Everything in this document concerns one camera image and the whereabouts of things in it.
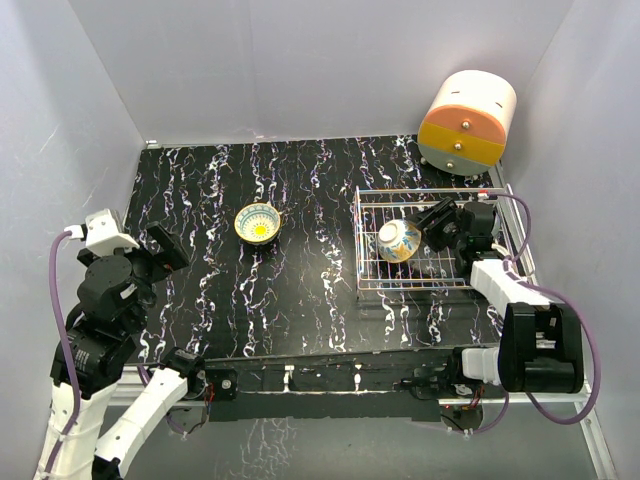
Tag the orange blue ornate bowl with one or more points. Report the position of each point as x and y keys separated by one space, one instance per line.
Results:
x=398 y=240

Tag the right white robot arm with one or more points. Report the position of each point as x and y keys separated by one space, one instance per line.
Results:
x=540 y=349

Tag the white wire dish rack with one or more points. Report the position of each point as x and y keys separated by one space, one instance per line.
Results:
x=426 y=270

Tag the round pastel drawer cabinet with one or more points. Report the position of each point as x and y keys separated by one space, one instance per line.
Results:
x=466 y=128

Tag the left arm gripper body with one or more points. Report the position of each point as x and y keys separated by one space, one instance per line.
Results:
x=148 y=266

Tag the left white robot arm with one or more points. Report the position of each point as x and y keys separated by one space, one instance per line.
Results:
x=96 y=339

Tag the yellow blue mandala bowl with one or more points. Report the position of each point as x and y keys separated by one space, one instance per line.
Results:
x=258 y=223

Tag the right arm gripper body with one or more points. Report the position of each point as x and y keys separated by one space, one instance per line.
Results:
x=445 y=232

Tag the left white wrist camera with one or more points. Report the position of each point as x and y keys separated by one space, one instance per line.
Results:
x=103 y=234

